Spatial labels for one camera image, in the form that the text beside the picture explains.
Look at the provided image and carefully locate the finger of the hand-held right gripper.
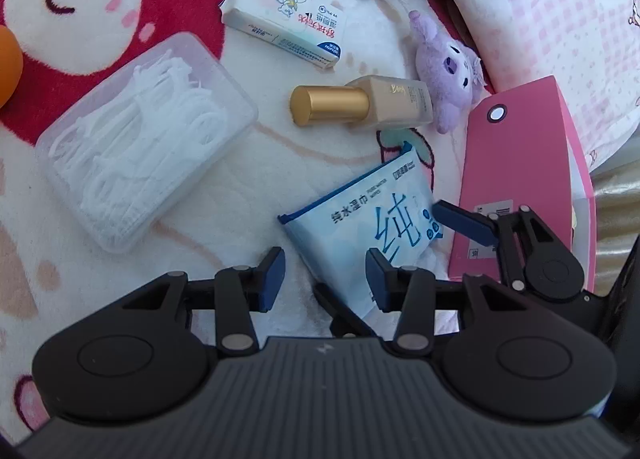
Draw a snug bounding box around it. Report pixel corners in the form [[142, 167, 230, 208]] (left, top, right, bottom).
[[314, 283, 382, 338], [432, 200, 571, 291]]

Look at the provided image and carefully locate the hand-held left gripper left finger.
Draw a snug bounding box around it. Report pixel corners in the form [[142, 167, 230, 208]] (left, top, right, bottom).
[[120, 246, 287, 357]]

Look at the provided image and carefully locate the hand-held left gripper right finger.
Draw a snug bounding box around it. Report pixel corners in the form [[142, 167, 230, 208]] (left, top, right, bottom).
[[365, 248, 507, 355]]

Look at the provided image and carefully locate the blue white wet wipes pack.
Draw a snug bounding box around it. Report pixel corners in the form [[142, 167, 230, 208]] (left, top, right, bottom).
[[277, 141, 446, 325]]

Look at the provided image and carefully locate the pink storage box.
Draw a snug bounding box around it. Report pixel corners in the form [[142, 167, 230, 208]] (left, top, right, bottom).
[[447, 75, 596, 297]]

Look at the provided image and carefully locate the gold cap foundation bottle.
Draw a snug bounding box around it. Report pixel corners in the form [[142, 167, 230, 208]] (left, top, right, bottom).
[[290, 76, 435, 132]]

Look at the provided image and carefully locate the clear floss pick box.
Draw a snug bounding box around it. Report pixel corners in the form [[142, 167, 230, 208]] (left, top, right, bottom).
[[35, 31, 259, 255]]

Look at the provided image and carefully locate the orange ball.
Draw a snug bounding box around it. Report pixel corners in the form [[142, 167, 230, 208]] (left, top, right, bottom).
[[0, 26, 24, 110]]

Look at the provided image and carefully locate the golden curtain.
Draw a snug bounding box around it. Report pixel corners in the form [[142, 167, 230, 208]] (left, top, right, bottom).
[[590, 129, 640, 300]]

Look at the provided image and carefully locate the bear printed blanket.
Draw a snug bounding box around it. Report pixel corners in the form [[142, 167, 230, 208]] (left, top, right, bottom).
[[0, 0, 596, 445]]

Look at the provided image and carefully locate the purple plush toy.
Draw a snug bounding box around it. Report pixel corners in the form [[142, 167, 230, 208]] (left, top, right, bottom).
[[407, 10, 488, 134]]

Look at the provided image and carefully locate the pink checked pillow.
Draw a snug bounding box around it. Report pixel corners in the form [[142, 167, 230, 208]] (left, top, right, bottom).
[[430, 0, 640, 172]]

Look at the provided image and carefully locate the white tissue pack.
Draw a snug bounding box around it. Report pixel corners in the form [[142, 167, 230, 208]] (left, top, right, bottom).
[[220, 0, 353, 70]]

